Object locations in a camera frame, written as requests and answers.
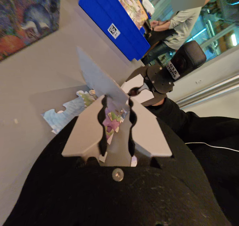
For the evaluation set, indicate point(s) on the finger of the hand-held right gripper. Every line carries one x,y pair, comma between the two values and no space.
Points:
144,97
133,83

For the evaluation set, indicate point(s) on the black bag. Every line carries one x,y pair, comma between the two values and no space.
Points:
158,37

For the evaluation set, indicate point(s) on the illustrated puzzle box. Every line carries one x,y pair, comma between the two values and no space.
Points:
28,20

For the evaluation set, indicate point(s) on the person's right hand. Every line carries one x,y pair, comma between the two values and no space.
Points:
134,92

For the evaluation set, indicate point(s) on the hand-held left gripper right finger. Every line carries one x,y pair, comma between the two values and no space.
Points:
149,136

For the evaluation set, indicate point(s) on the white low cabinet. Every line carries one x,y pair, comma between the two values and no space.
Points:
205,83

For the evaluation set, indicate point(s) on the person's right forearm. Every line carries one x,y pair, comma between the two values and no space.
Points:
171,121

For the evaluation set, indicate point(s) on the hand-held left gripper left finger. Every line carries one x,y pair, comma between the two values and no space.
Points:
84,136

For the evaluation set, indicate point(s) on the blue plastic bin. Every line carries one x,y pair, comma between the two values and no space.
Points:
104,11

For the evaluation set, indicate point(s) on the person in black jacket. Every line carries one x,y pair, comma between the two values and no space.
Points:
214,173

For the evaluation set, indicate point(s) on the sky blue puzzle section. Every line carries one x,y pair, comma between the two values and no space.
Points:
65,115

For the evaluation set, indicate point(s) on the purple dinosaur puzzle section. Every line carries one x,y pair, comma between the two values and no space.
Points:
112,125

